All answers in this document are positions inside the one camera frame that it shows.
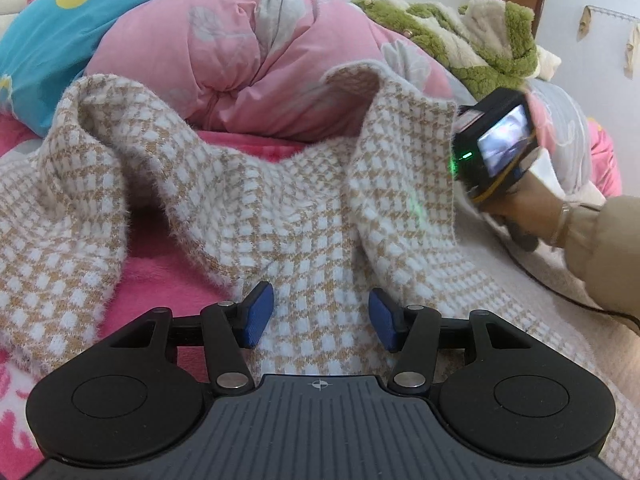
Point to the person's right hand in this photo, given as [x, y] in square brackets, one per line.
[535, 212]

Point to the pink grey leaf-print quilt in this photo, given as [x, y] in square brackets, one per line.
[250, 50]

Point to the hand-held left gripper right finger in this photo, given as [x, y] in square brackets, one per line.
[384, 320]

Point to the beige white houndstooth coat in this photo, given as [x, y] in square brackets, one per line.
[300, 200]

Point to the green white fleece garment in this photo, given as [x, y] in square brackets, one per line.
[450, 35]

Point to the person's right forearm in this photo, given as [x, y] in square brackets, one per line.
[610, 245]

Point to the blue floral quilt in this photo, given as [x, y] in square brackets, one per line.
[65, 35]

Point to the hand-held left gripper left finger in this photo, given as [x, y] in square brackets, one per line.
[257, 315]

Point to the beige wall hook rack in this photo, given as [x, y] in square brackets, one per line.
[586, 17]

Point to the pink floral bed sheet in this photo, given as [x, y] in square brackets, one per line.
[165, 270]

